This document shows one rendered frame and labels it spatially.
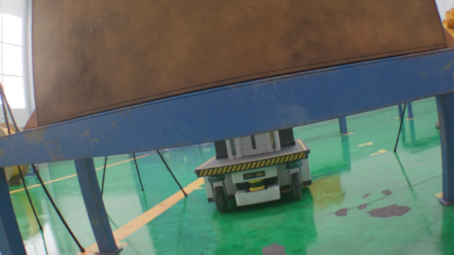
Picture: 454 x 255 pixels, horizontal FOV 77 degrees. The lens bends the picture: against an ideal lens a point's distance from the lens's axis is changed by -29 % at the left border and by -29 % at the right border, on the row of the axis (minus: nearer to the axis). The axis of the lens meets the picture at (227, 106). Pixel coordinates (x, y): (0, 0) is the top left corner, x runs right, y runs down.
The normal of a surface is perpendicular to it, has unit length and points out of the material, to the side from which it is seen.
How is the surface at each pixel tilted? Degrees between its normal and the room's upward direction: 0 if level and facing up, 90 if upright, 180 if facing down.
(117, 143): 90
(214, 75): 90
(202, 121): 90
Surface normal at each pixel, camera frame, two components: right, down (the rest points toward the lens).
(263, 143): -0.13, -0.01
